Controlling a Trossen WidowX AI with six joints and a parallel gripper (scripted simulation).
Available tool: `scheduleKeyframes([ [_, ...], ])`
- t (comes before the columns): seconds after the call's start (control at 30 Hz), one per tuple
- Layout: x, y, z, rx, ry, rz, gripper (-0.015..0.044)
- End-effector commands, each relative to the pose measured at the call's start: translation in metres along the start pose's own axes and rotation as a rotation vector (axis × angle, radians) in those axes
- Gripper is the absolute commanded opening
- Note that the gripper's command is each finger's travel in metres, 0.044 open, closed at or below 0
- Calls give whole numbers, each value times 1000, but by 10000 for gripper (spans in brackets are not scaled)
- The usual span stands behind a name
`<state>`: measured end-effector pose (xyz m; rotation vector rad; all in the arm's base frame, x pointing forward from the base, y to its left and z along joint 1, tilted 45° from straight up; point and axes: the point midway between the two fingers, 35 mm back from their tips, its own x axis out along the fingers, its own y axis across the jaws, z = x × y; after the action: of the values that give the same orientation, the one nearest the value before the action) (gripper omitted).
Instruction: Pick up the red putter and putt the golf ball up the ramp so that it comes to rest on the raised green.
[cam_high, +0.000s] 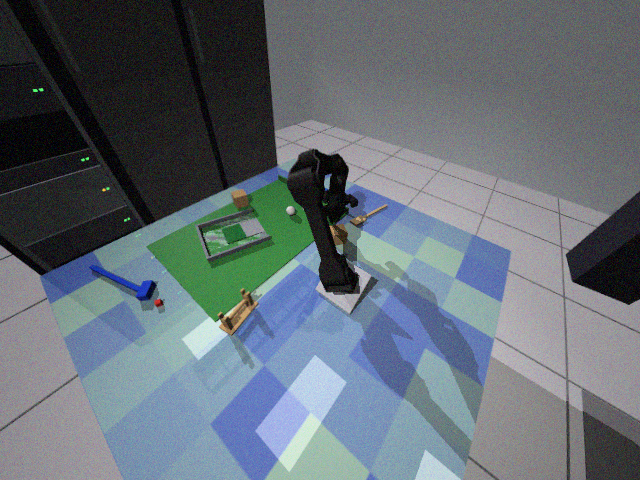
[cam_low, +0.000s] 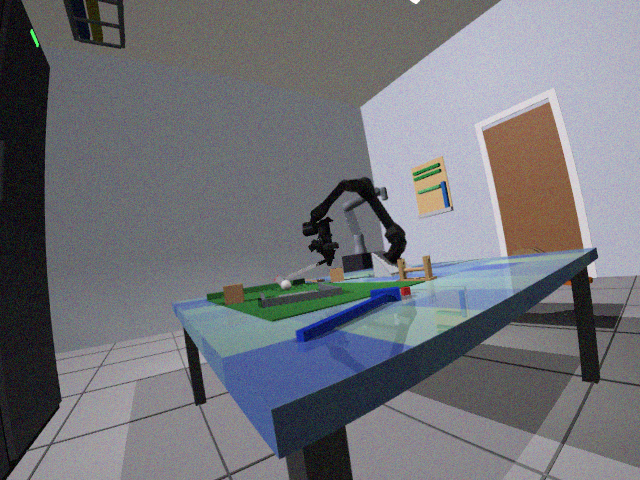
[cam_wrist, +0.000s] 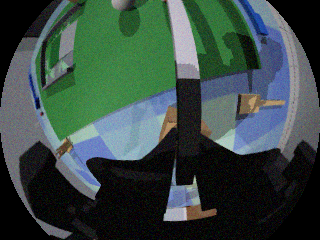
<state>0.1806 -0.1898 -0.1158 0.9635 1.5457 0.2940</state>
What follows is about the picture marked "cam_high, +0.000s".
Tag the green flat mat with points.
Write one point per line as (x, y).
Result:
(216, 285)

